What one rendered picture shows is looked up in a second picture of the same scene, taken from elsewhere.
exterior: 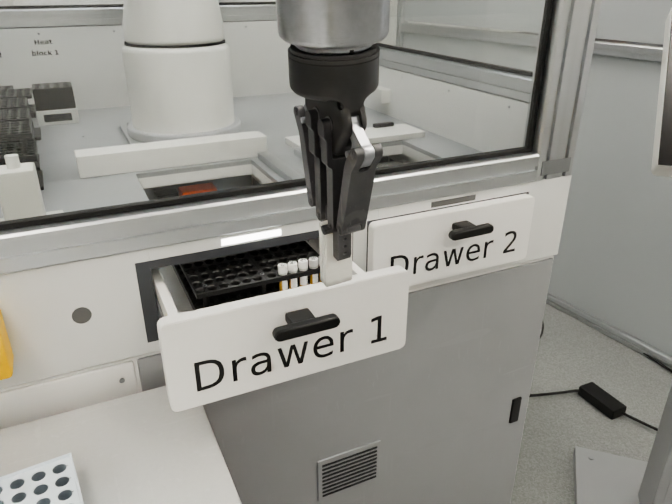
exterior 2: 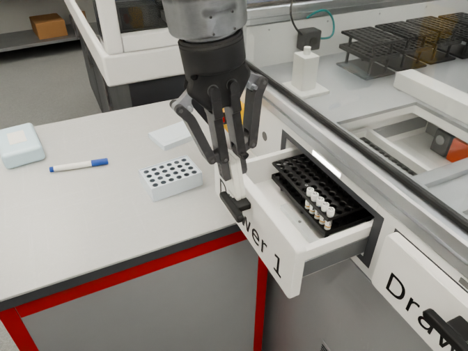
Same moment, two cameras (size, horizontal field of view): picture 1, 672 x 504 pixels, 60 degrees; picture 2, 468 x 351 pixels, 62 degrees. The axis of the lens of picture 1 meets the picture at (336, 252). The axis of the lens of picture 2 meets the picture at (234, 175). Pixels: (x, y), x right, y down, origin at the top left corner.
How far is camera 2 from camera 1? 0.70 m
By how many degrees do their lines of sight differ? 75
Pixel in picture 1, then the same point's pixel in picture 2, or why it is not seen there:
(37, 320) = not seen: hidden behind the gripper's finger
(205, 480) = (198, 225)
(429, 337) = not seen: outside the picture
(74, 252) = (267, 104)
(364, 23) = (169, 21)
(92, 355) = not seen: hidden behind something
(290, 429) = (315, 299)
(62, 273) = (263, 111)
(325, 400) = (335, 311)
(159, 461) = (212, 207)
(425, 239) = (426, 295)
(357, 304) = (269, 233)
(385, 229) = (394, 245)
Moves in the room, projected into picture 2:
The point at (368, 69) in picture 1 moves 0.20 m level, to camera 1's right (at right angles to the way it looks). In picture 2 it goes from (187, 56) to (159, 158)
